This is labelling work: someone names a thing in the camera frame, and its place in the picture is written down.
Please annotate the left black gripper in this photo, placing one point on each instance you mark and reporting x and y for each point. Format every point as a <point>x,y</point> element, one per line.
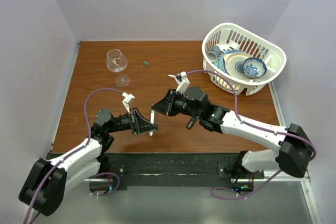
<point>135,118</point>

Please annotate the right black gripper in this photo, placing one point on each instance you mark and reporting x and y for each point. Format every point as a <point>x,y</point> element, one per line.
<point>166,106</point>

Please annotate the black marker pen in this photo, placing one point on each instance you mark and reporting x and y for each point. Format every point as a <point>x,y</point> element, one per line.
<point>191,123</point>

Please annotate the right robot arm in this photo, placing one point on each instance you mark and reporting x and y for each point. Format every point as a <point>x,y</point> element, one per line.
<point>286,148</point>

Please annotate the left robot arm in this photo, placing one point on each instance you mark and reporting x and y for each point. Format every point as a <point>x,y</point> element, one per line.
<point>49,180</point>

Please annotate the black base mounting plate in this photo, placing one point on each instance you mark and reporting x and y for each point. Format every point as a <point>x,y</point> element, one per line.
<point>171,170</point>

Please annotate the clear wine glass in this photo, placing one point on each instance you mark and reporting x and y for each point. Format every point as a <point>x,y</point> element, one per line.
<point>117,62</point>

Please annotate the light blue plate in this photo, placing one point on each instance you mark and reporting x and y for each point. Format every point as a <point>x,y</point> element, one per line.
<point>220,62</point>

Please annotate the grey mug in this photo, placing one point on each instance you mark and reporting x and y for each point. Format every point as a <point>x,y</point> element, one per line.
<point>214,53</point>

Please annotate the beige blue plate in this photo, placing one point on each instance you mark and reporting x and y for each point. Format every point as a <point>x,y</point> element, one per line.
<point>234,65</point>

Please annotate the white plastic dish basket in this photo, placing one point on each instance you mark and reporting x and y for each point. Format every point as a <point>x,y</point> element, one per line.
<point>231,37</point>

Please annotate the blue patterned bowl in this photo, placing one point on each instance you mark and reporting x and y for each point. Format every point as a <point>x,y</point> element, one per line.
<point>254,67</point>

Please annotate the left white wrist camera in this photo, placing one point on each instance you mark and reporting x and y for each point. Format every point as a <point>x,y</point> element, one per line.
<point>128,98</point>

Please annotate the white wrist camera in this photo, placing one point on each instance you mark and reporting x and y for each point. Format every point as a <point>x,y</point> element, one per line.
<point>182,81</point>
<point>128,98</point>

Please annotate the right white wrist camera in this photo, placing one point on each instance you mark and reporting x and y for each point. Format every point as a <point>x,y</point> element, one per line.
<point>182,81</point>

